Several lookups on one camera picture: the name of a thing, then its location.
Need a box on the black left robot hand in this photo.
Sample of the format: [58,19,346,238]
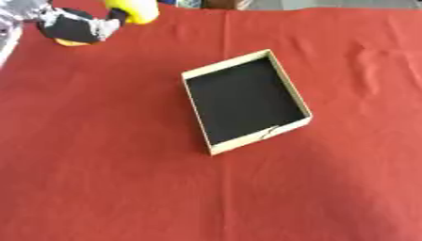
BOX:
[34,7,132,44]

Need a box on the yellow toy fruit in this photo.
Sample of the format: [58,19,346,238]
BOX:
[102,0,162,25]

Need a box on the tan cardboard box black inside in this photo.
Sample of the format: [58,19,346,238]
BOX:
[179,48,316,156]

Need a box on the orange toy fruit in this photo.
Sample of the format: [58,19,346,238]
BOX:
[53,37,94,48]

